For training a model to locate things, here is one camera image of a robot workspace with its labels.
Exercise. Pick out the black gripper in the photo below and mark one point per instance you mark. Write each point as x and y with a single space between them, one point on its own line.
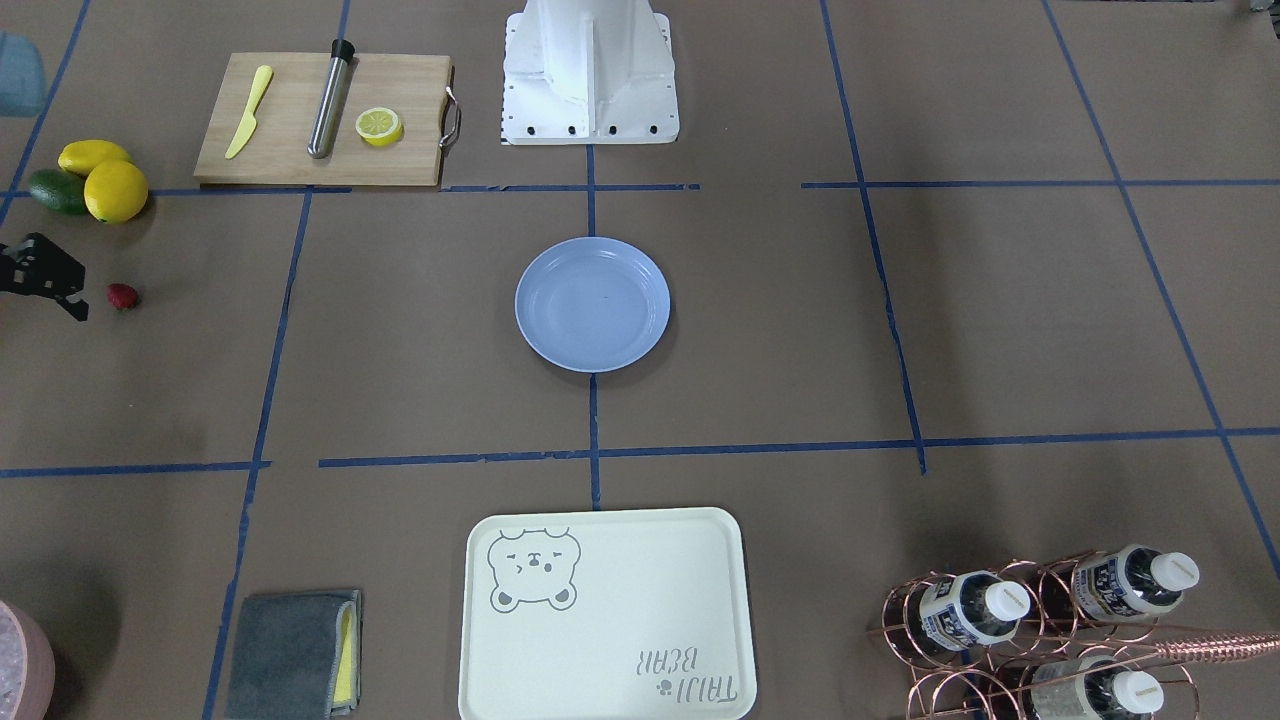
40 270

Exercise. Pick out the red strawberry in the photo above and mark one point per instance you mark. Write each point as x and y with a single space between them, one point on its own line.
123 296

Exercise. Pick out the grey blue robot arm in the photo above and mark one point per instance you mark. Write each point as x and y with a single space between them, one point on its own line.
23 90

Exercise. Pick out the blue plate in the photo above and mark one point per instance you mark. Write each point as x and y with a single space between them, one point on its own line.
592 304

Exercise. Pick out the green avocado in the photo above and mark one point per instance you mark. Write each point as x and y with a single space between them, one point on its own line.
58 190

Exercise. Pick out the yellow lemon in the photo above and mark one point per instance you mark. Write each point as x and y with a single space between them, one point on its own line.
82 156
115 191

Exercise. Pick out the yellow plastic knife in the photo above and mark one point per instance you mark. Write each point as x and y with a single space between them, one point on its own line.
248 122

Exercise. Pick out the wooden cutting board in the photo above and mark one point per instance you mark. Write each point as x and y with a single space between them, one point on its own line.
270 123

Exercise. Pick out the lemon half slice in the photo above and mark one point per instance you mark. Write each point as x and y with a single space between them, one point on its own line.
379 127

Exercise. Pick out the pink bowl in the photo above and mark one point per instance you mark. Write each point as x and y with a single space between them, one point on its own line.
28 672

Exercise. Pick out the steel cylinder with black cap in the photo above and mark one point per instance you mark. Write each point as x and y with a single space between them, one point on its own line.
330 100

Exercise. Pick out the grey yellow cloth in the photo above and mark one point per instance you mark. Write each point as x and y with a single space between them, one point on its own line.
297 656

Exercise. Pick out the cream bear tray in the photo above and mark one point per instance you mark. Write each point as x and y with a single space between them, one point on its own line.
624 614

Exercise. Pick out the bottle with white cap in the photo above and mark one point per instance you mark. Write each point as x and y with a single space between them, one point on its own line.
972 609

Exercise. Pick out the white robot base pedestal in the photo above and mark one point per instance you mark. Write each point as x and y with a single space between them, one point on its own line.
588 73

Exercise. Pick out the copper wire bottle rack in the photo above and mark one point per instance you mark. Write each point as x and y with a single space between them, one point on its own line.
995 682

